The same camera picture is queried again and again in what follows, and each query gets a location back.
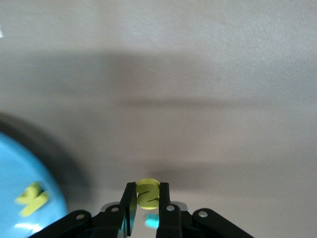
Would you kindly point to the yellow foam letter s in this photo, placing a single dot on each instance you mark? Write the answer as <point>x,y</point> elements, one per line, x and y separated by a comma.
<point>148,196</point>

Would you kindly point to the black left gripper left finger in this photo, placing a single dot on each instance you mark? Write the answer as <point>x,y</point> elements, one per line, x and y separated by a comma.
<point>111,218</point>

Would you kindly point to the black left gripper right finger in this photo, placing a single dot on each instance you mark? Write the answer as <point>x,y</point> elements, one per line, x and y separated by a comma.
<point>173,220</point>

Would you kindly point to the blue plate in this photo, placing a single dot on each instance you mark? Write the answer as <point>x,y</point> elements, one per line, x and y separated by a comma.
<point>15,168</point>

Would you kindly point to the yellow foam letter k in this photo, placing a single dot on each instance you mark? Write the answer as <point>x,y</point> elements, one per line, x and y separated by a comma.
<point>32,198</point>

